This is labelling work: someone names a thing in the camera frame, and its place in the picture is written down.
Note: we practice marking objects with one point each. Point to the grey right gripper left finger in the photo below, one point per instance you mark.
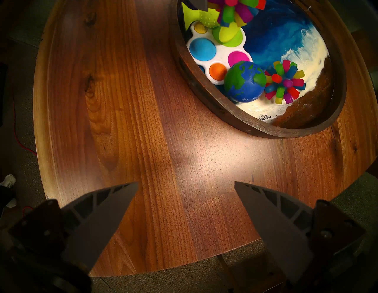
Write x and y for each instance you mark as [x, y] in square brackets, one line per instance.
[97, 224]

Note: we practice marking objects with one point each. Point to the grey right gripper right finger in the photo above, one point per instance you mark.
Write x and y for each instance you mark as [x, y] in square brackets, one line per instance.
[274, 227]

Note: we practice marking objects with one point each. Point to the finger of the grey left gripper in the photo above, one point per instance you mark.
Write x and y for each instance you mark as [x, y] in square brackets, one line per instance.
[200, 4]

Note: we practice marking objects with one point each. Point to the lime green suction cup toy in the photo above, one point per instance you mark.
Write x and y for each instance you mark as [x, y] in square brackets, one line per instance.
[192, 16]

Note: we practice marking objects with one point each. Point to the multicolour spiky ball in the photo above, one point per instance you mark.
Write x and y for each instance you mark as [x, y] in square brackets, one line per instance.
[285, 82]
[236, 11]

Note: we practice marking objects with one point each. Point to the blue green globe ball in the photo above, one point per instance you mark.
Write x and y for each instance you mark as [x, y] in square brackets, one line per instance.
[243, 82]

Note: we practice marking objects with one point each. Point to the round wooden blue resin tray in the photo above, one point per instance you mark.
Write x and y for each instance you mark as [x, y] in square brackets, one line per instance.
[280, 32]

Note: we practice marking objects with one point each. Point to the white pop bubble toy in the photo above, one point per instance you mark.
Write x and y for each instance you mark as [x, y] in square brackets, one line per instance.
[206, 59]

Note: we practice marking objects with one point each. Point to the green upholstered chair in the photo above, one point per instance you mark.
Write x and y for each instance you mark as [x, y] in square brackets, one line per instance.
[26, 37]
[354, 206]

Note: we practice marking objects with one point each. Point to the white sneaker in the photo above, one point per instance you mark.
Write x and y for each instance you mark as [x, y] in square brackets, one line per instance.
[8, 180]
[11, 203]

